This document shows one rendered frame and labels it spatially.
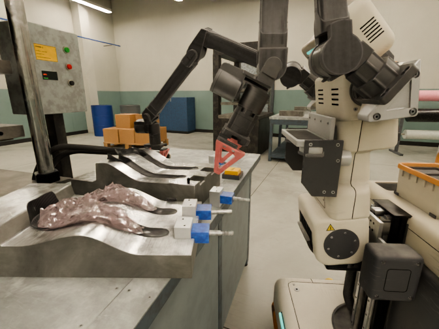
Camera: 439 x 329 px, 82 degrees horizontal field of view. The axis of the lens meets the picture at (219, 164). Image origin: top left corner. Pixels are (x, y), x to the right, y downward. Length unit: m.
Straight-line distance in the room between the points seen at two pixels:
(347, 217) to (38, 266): 0.77
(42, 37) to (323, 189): 1.36
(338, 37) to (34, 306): 0.74
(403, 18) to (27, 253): 7.48
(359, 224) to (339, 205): 0.09
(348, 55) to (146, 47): 8.93
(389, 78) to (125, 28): 9.62
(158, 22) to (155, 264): 8.85
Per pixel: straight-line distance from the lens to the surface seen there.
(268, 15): 0.59
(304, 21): 7.51
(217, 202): 0.84
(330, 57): 0.57
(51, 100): 1.50
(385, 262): 0.83
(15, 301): 0.63
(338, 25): 0.58
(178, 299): 0.78
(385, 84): 0.62
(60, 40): 1.59
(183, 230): 0.57
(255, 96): 0.56
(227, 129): 0.54
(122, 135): 5.91
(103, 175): 0.97
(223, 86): 0.56
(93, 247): 0.57
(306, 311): 1.28
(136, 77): 9.58
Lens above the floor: 1.16
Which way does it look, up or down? 15 degrees down
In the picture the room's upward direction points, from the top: straight up
